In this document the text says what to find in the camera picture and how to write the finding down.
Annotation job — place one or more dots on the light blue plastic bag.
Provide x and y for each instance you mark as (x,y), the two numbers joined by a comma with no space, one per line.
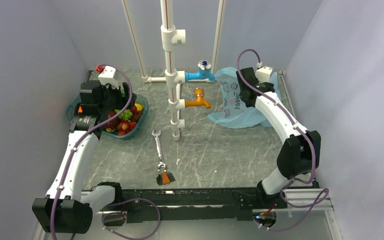
(235,114)

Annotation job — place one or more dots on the fake yellow banana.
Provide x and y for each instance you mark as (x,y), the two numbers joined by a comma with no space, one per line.
(138,107)

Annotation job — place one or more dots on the fake green grapes bunch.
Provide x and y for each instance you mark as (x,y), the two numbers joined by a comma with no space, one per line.
(125,115)

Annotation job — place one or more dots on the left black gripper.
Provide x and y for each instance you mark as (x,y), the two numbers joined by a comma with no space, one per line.
(122,100)

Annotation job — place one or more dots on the black orange small brush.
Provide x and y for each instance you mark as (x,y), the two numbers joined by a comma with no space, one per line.
(165,178)

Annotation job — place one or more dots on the orange plastic faucet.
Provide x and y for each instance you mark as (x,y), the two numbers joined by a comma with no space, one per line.
(199,101)

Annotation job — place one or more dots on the fake dark red fruit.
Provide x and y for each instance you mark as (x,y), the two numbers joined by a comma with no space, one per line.
(114,122)

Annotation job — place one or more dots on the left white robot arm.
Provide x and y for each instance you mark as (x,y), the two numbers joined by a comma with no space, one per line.
(64,209)

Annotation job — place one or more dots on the white pvc pipe stand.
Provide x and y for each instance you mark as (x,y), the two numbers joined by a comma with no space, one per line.
(170,38)

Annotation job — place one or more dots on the fake strawberries bunch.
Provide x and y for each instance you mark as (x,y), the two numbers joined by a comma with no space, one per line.
(125,127)

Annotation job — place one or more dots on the silver combination wrench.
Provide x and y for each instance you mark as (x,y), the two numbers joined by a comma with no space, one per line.
(162,166)

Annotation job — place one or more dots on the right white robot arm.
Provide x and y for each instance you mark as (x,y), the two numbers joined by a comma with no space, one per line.
(300,151)

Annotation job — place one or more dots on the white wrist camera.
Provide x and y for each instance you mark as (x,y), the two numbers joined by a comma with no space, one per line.
(264,74)
(108,75)

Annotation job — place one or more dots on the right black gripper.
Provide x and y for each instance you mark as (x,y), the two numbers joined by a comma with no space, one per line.
(272,85)

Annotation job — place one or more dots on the fake orange fruit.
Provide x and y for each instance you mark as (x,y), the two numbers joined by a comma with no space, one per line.
(79,110)

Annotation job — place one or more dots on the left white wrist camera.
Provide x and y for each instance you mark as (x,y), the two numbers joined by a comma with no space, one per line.
(108,75)

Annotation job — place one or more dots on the blue plastic faucet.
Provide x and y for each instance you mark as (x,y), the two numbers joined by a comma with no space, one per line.
(204,72)

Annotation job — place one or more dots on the teal plastic fruit basket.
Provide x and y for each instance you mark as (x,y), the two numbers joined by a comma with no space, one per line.
(139,100)

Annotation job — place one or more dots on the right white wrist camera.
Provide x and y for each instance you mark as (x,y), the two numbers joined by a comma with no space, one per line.
(264,74)

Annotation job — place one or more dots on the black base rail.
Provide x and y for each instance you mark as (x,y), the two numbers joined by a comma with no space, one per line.
(239,203)

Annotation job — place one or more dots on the fake yellow mango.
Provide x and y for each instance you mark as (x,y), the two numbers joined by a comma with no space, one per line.
(110,130)

